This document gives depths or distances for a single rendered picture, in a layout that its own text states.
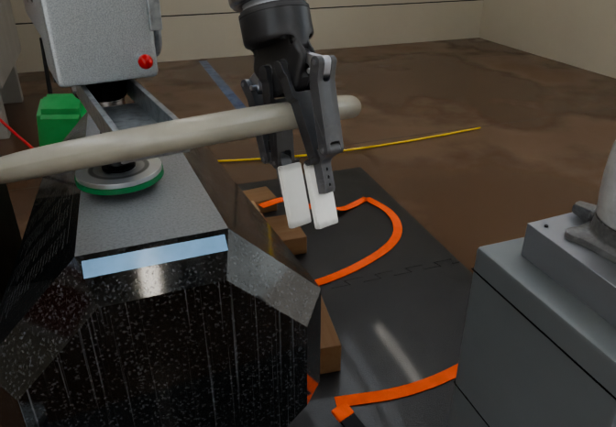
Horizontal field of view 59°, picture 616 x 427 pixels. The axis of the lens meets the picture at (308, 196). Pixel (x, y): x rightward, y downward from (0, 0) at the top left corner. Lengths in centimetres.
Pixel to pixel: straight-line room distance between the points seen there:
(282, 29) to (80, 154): 23
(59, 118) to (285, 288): 210
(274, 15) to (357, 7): 653
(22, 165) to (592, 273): 92
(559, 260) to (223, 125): 79
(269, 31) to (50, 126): 270
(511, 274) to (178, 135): 81
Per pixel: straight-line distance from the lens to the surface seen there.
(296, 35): 56
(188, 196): 141
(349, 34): 709
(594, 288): 111
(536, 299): 112
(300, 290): 138
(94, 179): 144
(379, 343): 213
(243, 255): 126
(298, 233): 258
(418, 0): 746
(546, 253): 117
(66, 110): 319
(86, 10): 128
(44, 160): 59
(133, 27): 130
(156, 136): 53
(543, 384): 119
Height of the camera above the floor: 143
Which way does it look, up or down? 27 degrees down
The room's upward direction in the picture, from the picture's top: straight up
